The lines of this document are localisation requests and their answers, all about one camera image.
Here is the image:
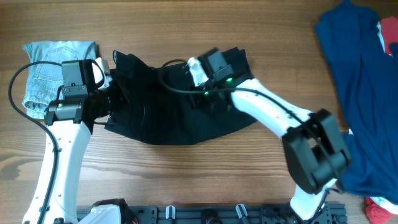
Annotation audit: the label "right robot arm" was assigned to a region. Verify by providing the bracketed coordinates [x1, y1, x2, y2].
[187, 48, 351, 222]

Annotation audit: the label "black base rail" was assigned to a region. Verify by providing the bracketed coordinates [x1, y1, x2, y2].
[76, 202, 348, 224]

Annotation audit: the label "blue garment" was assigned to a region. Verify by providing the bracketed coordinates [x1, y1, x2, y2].
[315, 1, 397, 203]

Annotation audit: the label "red garment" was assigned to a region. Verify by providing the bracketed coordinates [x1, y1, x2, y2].
[379, 16, 397, 55]

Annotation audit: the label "folded light blue jeans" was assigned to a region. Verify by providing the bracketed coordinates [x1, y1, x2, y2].
[22, 40, 97, 119]

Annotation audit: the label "right black cable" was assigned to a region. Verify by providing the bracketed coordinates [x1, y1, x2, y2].
[159, 58, 346, 218]

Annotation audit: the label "black shorts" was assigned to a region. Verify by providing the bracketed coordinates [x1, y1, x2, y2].
[104, 51, 256, 145]

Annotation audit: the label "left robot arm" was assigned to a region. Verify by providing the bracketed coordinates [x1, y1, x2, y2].
[22, 58, 127, 223]

